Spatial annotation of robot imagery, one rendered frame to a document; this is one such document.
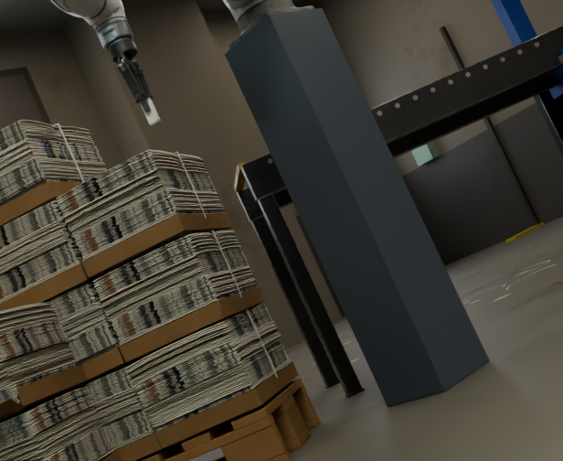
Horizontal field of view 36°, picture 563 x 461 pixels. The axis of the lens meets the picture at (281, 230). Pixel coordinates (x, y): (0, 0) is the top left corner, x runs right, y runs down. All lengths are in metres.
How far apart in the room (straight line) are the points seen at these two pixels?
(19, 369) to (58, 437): 0.18
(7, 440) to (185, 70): 6.12
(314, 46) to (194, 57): 5.84
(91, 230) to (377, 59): 7.65
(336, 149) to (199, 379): 0.65
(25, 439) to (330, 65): 1.15
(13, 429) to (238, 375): 0.52
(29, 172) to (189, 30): 5.94
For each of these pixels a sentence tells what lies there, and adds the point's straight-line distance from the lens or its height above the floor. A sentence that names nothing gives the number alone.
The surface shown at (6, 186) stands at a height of 0.92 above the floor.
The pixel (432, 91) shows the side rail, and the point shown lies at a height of 0.77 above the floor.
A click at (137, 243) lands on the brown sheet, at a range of 2.14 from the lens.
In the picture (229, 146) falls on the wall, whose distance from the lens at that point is 7.75.
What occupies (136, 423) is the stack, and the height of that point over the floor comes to 0.23.
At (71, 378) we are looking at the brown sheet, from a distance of 2.17.
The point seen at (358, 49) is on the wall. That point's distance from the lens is 9.80.
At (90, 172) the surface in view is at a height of 0.91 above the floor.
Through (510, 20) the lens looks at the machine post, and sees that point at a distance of 3.78.
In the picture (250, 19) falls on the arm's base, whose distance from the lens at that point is 2.23.
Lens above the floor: 0.34
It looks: 5 degrees up
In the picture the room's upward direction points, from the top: 25 degrees counter-clockwise
